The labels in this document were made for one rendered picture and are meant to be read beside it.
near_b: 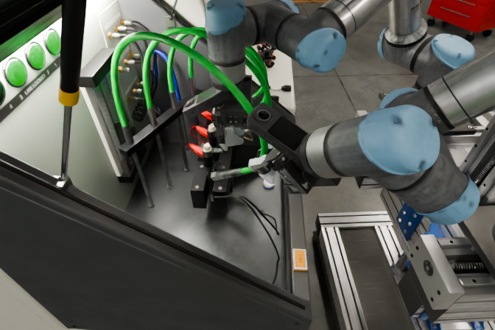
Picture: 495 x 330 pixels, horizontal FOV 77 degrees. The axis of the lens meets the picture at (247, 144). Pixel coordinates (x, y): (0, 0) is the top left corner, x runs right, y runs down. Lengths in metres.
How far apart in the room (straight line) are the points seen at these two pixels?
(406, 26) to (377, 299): 1.14
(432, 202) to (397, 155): 0.11
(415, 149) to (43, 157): 0.63
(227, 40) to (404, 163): 0.38
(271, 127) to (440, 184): 0.24
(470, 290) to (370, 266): 0.89
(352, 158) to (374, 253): 1.38
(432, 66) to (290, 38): 0.57
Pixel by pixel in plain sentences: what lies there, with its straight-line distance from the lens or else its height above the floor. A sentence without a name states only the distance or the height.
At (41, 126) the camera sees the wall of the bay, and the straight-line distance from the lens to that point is 0.71.
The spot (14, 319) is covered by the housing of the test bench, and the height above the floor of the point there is 0.84.
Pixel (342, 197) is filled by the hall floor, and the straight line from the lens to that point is 2.18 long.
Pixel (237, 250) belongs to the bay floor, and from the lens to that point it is 0.93.
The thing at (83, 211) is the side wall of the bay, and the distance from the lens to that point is 0.50.
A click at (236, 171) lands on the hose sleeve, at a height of 1.15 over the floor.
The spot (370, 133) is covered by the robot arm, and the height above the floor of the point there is 1.42.
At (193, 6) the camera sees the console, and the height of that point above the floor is 1.33.
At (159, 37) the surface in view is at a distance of 0.59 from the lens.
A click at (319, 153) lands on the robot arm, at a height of 1.35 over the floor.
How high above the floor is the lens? 1.64
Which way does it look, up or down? 42 degrees down
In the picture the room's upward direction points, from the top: straight up
